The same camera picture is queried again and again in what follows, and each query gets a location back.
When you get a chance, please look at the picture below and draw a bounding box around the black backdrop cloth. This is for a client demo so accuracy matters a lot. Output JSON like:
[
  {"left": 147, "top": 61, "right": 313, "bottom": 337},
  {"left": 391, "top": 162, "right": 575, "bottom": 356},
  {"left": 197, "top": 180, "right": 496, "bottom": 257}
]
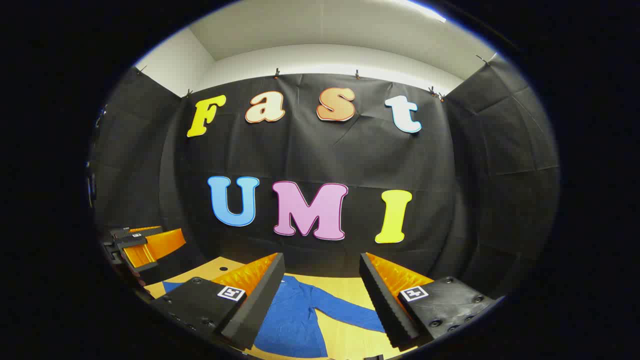
[{"left": 90, "top": 52, "right": 561, "bottom": 301}]

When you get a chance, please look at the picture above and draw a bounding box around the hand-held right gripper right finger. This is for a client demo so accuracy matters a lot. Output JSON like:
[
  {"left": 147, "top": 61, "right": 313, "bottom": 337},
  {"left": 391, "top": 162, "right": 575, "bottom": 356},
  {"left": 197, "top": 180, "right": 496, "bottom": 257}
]
[{"left": 359, "top": 252, "right": 497, "bottom": 351}]

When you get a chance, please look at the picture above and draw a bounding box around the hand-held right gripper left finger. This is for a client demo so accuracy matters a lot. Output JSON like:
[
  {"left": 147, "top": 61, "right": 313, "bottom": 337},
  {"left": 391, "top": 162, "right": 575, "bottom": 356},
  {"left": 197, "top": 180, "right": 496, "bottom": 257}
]
[{"left": 149, "top": 252, "right": 286, "bottom": 351}]

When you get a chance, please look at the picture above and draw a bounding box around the row of small cloth clips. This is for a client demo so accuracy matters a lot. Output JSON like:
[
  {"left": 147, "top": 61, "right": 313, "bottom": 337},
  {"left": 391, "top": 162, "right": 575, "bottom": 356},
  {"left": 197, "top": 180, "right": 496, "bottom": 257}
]
[{"left": 136, "top": 54, "right": 493, "bottom": 101}]

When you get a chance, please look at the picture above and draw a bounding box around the blue button jacket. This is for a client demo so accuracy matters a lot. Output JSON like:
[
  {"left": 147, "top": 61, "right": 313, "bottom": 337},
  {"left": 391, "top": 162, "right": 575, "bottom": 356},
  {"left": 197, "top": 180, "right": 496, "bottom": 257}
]
[{"left": 162, "top": 274, "right": 387, "bottom": 359}]

